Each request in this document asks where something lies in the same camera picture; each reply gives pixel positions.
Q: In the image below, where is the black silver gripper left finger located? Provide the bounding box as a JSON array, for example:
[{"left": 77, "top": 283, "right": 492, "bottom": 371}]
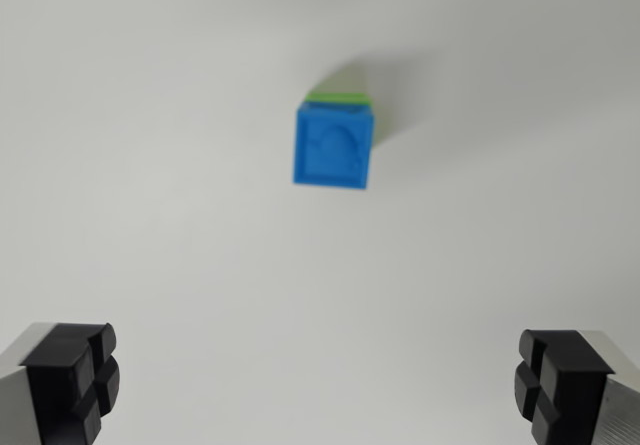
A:
[{"left": 0, "top": 321, "right": 122, "bottom": 445}]

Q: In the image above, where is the black silver gripper right finger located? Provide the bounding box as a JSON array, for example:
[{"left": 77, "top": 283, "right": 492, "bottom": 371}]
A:
[{"left": 513, "top": 328, "right": 640, "bottom": 445}]

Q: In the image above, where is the blue cube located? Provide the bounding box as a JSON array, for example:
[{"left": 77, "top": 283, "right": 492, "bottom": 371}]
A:
[{"left": 292, "top": 103, "right": 376, "bottom": 192}]

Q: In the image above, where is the green cube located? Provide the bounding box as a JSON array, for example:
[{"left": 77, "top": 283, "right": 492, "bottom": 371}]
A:
[{"left": 301, "top": 89, "right": 382, "bottom": 154}]

